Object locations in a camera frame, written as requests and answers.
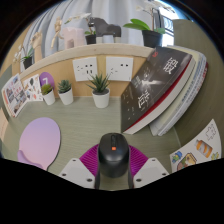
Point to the dark grey horse figure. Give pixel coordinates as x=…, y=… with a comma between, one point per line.
x=106, y=29

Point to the spiky succulent white pot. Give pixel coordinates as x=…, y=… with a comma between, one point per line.
x=101, y=98

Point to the light grey curtain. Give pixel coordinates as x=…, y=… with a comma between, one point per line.
x=113, y=13

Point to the light wooden desk shelf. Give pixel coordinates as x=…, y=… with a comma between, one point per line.
x=66, y=53

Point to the tall white orchid black pot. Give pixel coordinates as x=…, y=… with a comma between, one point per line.
x=151, y=38

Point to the dark-framed window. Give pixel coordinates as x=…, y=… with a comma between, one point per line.
x=168, y=23

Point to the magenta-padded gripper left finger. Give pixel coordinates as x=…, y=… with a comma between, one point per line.
x=78, y=171

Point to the purple round disc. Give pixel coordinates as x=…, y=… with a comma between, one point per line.
x=46, y=79

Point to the black computer mouse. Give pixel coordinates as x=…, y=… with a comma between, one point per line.
x=113, y=156

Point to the small white orchid black pot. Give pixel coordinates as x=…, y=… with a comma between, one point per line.
x=27, y=62

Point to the wooden hand model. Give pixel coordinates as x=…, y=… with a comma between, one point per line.
x=37, y=46

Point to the light green succulent white pot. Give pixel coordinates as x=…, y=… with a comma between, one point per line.
x=49, y=97

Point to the olive desk partition panel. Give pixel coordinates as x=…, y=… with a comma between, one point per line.
x=210, y=83
x=5, y=80

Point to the black book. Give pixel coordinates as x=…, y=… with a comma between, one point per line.
x=153, y=86

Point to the white card with small pictures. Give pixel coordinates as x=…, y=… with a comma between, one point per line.
x=32, y=87

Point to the cream book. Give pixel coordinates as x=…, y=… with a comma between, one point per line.
x=180, y=95

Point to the pink horse figure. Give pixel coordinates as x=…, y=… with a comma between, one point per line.
x=73, y=36

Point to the red-edged photo magazine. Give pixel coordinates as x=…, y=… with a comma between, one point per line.
x=14, y=95

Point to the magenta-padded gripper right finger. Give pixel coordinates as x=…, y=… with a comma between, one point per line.
x=150, y=171

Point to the pink purple mouse pad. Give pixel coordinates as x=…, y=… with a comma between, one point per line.
x=40, y=140

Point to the white card with colourful stickers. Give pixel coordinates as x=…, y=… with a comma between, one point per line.
x=203, y=146

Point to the beige card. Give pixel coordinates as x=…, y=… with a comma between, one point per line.
x=2, y=125

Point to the white book with printed spine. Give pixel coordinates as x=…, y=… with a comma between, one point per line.
x=196, y=76

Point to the dark green succulent white pot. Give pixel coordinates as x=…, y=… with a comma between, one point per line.
x=66, y=96

